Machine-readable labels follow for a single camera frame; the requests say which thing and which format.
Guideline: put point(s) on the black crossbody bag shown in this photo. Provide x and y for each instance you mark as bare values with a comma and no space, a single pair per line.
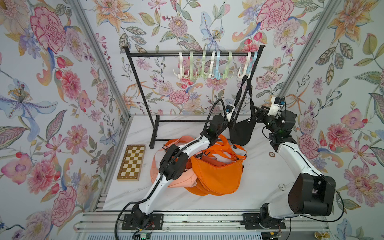
241,132

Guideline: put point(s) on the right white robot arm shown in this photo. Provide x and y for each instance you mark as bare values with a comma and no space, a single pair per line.
312,194

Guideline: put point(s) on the blue hook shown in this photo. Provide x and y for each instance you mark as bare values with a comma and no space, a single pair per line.
217,67
251,64

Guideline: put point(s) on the wooden chessboard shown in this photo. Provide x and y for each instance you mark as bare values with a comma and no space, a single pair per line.
131,164

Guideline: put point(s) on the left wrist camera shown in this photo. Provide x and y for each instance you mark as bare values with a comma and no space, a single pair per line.
229,111

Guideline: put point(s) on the green hook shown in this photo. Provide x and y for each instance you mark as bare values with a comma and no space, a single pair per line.
227,67
192,76
203,74

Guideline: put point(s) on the black metal clothes rack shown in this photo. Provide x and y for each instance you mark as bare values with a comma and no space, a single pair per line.
155,123

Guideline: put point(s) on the bright orange crescent bag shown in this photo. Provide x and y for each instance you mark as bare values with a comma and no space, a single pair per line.
197,191

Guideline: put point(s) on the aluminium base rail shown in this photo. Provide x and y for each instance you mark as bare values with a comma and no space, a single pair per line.
195,221

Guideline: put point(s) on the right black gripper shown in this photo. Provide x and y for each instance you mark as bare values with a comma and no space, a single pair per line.
264,114

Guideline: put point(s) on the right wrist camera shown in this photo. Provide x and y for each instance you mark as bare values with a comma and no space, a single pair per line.
277,105

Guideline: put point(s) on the white hook far left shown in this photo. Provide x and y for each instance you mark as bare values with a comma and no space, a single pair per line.
181,73

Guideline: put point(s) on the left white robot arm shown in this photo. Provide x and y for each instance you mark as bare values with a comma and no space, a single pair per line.
172,165

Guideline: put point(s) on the white hook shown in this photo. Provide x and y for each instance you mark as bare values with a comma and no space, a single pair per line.
243,72
181,73
211,74

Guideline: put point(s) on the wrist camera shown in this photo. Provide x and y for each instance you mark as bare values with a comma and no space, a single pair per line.
229,111
277,105

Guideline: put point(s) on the dark orange zip bag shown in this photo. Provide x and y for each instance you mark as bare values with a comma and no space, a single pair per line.
210,159

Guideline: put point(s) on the orange bag with long straps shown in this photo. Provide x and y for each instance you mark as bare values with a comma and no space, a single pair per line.
221,150

